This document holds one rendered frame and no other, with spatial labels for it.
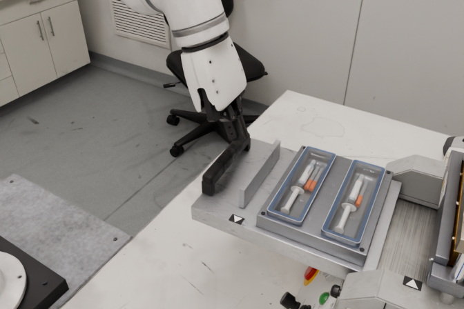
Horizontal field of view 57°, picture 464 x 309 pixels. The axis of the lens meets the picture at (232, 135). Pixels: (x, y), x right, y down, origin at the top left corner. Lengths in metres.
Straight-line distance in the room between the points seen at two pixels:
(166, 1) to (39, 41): 2.43
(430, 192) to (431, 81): 1.49
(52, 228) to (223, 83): 0.57
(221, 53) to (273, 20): 1.78
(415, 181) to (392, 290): 0.26
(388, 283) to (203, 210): 0.29
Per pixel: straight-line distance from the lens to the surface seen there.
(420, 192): 0.81
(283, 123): 1.29
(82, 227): 1.02
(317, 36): 2.33
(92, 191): 2.27
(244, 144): 0.78
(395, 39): 2.22
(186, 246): 0.94
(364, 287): 0.60
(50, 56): 3.10
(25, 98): 3.14
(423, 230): 0.79
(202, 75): 0.63
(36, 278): 0.92
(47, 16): 3.04
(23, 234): 1.06
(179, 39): 0.63
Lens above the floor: 1.46
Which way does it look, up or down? 35 degrees down
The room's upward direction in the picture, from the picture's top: straight up
